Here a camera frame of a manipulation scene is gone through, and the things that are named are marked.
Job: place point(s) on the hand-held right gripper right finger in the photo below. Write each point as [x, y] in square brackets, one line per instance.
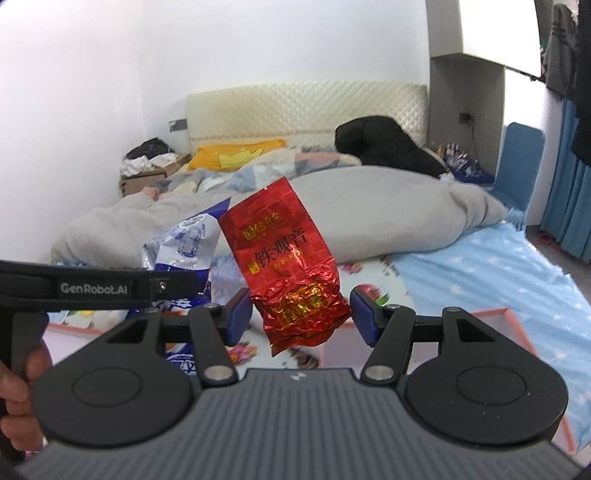
[364, 318]

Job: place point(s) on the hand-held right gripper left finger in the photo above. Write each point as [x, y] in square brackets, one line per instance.
[239, 318]

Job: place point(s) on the red foil packet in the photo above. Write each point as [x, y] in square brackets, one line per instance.
[286, 267]

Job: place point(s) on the blue white plastic bag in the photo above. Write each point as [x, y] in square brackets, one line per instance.
[184, 244]

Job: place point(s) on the orange box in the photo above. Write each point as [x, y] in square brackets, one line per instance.
[498, 337]

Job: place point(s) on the person's left hand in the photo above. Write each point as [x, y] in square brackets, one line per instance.
[18, 383]

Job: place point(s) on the grey duvet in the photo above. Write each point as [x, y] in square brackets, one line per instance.
[369, 212]

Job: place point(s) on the light blue bed sheet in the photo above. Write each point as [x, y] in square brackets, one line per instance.
[485, 267]

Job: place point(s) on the cardboard box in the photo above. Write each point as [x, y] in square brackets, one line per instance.
[134, 182]

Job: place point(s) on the yellow pillow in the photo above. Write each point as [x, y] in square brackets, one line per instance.
[217, 159]

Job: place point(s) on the patterned patchwork quilt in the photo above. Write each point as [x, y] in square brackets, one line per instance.
[295, 161]

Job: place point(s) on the pile of crumpled clothes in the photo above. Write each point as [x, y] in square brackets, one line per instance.
[147, 152]

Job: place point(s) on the black garment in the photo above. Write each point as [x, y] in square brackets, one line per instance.
[383, 143]

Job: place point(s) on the bedside table clutter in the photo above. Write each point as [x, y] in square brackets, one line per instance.
[461, 161]

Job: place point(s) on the cream padded headboard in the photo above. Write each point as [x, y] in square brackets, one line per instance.
[300, 110]

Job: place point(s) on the blue chair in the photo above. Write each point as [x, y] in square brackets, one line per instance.
[521, 161]

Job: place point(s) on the blue curtain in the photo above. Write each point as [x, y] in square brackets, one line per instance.
[565, 207]

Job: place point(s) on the row of hanging clothes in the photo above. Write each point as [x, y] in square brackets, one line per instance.
[561, 60]

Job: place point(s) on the grey wall socket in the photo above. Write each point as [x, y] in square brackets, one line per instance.
[178, 124]

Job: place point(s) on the black wall plug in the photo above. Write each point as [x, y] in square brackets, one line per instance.
[464, 117]

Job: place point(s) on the grey wall cabinet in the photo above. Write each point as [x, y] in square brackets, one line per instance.
[452, 83]

